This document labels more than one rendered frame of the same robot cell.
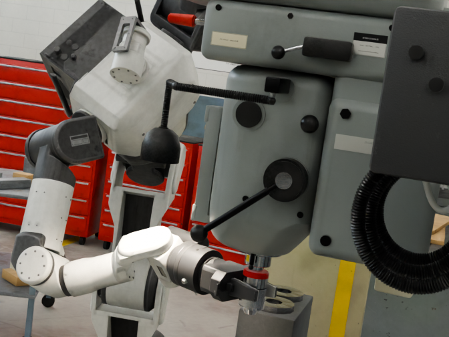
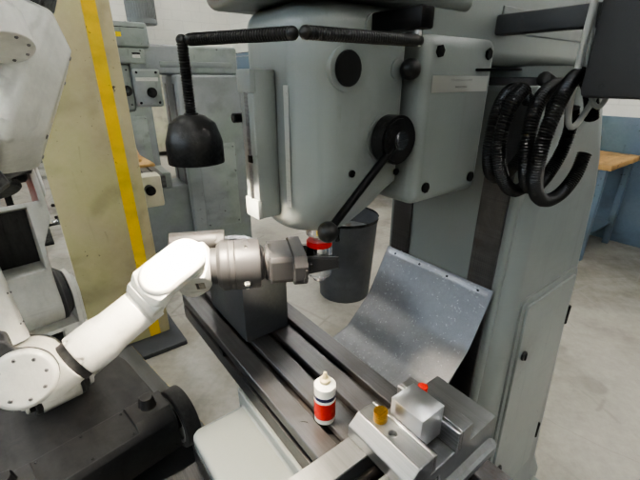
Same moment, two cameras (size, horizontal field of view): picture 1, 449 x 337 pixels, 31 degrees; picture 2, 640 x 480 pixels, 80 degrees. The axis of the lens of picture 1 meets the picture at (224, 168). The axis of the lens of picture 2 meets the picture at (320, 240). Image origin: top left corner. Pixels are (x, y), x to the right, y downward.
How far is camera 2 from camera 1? 1.11 m
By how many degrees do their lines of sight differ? 53
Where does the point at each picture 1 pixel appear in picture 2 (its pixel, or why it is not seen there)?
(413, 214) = (473, 140)
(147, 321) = (73, 325)
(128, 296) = (46, 316)
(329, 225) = (427, 172)
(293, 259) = (84, 210)
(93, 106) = not seen: outside the picture
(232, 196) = (338, 176)
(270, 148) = (369, 108)
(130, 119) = (27, 119)
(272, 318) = not seen: hidden behind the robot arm
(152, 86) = (31, 65)
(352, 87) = (438, 19)
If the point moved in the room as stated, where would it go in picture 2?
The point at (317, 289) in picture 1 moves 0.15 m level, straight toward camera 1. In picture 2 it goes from (111, 225) to (122, 231)
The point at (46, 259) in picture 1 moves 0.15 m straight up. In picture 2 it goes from (44, 360) to (8, 258)
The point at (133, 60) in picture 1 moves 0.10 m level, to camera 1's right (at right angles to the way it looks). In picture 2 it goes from (15, 18) to (96, 26)
